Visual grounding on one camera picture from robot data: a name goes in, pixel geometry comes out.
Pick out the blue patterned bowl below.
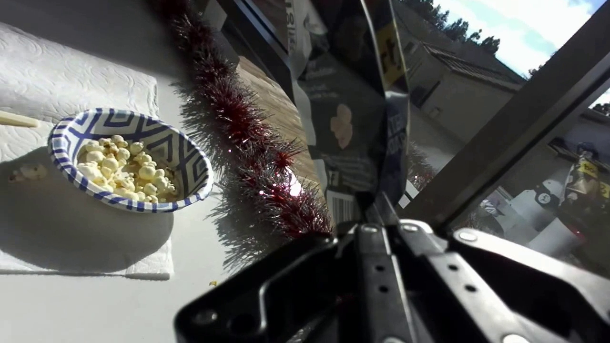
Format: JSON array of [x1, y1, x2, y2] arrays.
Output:
[[47, 109, 213, 214]]

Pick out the wooden spoon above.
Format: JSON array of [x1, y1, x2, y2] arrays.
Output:
[[0, 111, 38, 128]]

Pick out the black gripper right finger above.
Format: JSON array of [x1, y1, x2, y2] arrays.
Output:
[[396, 219, 610, 343]]

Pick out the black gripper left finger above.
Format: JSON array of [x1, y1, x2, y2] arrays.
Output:
[[173, 233, 354, 343]]

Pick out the dark window frame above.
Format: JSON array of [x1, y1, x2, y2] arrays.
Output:
[[217, 0, 610, 227]]

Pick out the white paper towel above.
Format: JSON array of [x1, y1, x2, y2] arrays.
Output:
[[0, 23, 173, 280]]

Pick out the black snack packet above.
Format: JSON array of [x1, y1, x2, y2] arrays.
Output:
[[286, 0, 410, 225]]

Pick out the red tinsel garland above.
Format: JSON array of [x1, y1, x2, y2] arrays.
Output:
[[150, 0, 331, 237]]

